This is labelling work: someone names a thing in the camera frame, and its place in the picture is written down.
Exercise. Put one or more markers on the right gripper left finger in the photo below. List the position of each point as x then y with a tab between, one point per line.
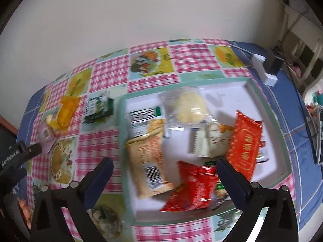
48	222

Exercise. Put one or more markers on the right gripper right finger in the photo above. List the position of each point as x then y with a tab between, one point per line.
280	223

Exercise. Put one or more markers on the purple snack packet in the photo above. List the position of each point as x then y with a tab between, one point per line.
46	137

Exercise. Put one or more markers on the orange jelly snack packet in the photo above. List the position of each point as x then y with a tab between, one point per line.
64	112

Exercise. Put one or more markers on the red foil snack packet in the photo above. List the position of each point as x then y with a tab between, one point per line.
198	183

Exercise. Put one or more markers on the orange red patterned packet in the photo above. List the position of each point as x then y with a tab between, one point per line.
244	146

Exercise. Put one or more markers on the green white snack packet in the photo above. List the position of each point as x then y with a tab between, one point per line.
98	108

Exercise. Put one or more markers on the cream white small packet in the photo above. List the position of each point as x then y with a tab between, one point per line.
212	140

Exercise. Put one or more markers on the beige barcode snack packet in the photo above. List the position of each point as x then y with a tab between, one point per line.
147	164

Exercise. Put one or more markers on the white green labelled box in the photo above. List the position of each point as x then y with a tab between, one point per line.
145	120

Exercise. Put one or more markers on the clear round pastry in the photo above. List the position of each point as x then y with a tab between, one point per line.
185	108

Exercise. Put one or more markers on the pink plaid dessert tablecloth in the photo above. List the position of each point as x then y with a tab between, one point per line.
141	67

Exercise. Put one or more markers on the blue checked tablecloth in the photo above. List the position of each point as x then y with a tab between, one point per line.
285	100

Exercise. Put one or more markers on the white teal tray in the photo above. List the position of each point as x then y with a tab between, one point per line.
224	97

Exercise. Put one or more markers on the white black charger device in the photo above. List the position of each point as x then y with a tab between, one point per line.
267	66

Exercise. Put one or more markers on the white wooden chair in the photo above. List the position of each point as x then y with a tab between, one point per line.
303	41

